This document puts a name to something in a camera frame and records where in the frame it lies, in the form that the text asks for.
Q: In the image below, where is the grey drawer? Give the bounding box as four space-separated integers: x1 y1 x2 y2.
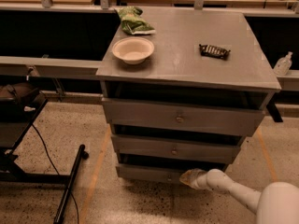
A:
111 134 240 164
116 154 227 184
102 98 264 136

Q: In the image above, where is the dark bag on cart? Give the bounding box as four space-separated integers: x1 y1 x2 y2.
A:
0 82 46 122

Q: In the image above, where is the green chip bag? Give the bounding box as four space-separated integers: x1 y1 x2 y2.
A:
117 7 155 35

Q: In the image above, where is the grey top drawer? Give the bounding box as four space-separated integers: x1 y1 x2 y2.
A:
102 98 264 136

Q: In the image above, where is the grey bottom drawer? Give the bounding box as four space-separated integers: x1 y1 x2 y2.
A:
116 154 227 184

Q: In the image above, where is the clear hand sanitizer bottle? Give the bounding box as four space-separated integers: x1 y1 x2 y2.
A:
274 51 292 76

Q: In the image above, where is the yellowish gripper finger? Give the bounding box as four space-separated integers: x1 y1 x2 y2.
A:
179 169 204 189

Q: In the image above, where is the black cart frame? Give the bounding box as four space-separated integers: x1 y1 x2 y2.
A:
0 102 93 224

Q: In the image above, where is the grey middle drawer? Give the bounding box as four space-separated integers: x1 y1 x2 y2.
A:
111 134 240 164

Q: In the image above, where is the black floor cable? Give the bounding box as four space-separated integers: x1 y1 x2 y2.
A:
32 123 80 224

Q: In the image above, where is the grey metal rail shelf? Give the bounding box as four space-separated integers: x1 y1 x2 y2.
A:
0 56 103 80

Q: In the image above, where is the grey wooden drawer cabinet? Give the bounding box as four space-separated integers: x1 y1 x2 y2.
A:
95 6 282 175

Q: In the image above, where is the dark candy bar wrapper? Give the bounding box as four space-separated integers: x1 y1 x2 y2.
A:
199 45 230 60

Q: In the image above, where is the white paper bowl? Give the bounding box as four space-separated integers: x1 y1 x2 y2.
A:
112 37 154 64

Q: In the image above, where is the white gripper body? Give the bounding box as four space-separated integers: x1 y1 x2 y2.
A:
193 172 208 189

